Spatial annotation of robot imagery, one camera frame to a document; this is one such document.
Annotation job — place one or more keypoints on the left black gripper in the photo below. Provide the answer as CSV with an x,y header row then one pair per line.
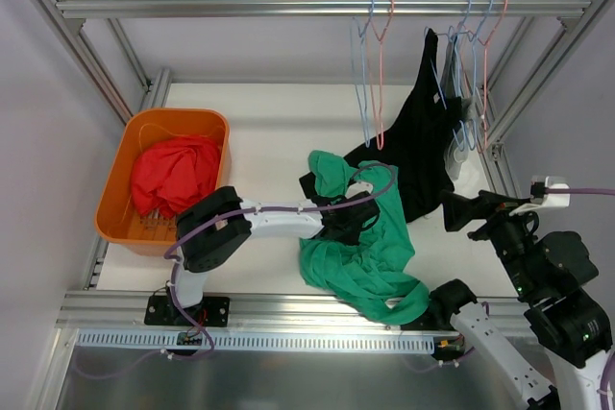
x,y
344,220

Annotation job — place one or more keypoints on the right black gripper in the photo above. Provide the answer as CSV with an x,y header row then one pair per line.
x,y
487,217

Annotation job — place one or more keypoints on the green tank top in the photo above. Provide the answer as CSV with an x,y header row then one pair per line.
x,y
371,276

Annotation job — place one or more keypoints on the black tank top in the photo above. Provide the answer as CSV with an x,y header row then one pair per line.
x,y
416,141

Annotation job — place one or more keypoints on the pink wire hanger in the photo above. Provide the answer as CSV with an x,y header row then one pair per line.
x,y
376,74
486,43

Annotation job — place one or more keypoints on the red tank top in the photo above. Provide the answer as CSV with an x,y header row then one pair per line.
x,y
173,175

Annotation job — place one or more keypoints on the blue wire hanger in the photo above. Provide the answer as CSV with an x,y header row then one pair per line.
x,y
358,46

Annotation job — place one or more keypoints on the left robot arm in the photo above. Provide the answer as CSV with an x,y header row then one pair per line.
x,y
210,232

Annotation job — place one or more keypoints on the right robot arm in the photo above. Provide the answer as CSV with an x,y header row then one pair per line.
x,y
548,275

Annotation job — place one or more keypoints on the white tank top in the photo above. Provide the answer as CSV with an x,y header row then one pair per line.
x,y
470,180

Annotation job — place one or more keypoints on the grey tank top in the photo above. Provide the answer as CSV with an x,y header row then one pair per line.
x,y
453,157

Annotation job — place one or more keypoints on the blue hanger under grey top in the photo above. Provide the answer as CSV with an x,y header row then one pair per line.
x,y
462,32

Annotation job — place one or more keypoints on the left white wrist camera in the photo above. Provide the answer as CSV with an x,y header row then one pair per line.
x,y
357,187

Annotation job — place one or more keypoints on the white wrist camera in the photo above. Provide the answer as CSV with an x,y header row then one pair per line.
x,y
546,193
357,187

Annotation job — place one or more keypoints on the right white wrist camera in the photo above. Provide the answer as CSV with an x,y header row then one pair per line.
x,y
546,193

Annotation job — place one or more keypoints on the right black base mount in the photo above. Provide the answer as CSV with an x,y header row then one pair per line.
x,y
419,317

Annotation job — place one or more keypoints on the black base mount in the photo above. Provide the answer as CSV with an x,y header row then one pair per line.
x,y
419,317
213,311

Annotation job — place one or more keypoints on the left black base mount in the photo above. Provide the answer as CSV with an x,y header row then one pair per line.
x,y
213,311

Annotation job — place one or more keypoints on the white slotted cable duct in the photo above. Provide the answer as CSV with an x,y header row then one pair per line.
x,y
258,341

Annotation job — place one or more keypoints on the aluminium hanging rail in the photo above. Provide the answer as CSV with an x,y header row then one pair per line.
x,y
134,9

